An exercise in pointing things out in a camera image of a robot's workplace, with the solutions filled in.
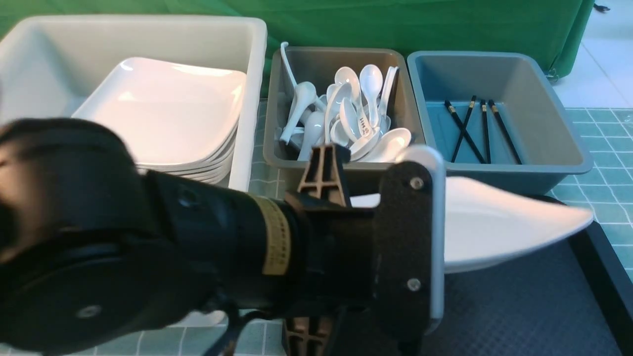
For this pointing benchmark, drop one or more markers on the grey-brown plastic bin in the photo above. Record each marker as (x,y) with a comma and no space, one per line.
(318,66)

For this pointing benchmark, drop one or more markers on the black chopstick in bin left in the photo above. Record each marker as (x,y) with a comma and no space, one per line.
(472,145)

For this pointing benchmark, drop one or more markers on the black chopstick gold band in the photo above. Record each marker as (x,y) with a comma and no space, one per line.
(461,124)
(485,129)

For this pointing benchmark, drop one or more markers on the black chopstick in bin right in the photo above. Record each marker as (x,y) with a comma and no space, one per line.
(504,131)

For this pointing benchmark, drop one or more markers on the green checked tablecloth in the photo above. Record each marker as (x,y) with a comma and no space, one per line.
(606,189)

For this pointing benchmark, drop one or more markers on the blue-grey plastic bin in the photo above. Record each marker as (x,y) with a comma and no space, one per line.
(546,141)

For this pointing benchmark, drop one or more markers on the stack of white square plates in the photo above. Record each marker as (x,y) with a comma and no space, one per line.
(174,118)

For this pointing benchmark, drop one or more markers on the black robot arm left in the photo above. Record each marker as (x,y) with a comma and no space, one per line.
(93,250)

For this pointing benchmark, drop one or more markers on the white square rice plate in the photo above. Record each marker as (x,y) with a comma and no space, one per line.
(494,222)

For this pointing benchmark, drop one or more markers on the black chopstick in bin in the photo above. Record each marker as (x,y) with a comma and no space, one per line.
(472,145)
(504,131)

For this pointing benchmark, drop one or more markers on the pile of white soup spoons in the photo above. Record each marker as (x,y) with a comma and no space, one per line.
(353,114)

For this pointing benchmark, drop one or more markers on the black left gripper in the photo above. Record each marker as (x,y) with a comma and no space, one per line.
(344,308)

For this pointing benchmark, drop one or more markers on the large white plastic tub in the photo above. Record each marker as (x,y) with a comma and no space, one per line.
(50,64)

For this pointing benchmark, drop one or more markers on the black serving tray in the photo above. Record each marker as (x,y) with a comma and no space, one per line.
(523,289)

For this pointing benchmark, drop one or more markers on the white soup spoon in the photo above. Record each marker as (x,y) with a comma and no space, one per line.
(304,95)

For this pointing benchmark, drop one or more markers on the green backdrop cloth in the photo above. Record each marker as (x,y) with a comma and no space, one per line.
(549,31)

